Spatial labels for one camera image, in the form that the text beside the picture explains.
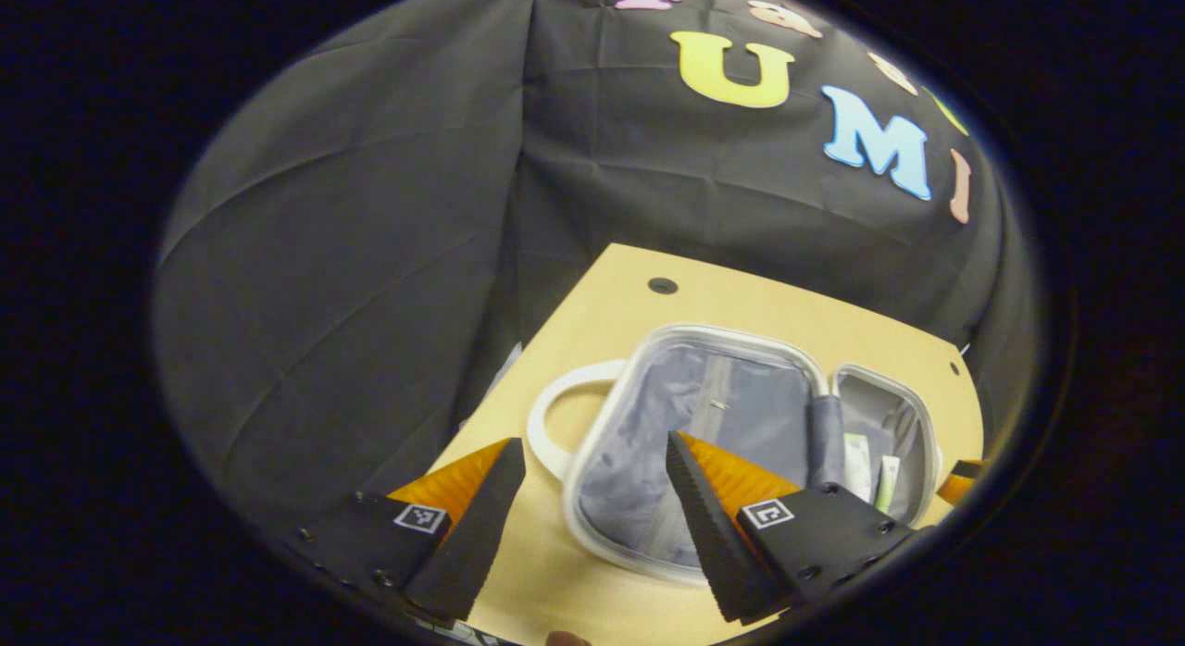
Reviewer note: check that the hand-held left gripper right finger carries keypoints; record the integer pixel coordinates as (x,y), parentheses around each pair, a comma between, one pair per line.
(708,540)

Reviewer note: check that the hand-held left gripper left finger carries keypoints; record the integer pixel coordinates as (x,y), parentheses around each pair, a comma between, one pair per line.
(472,535)

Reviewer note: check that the black backdrop cloth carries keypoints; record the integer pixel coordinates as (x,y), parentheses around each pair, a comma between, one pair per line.
(370,257)

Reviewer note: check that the white green skincare tube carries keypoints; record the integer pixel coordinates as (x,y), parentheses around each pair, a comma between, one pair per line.
(889,484)
(856,465)

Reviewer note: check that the white suitcase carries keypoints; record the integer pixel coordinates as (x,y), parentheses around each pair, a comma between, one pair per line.
(667,415)

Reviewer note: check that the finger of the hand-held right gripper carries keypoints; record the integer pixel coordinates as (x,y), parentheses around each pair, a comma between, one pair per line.
(961,484)

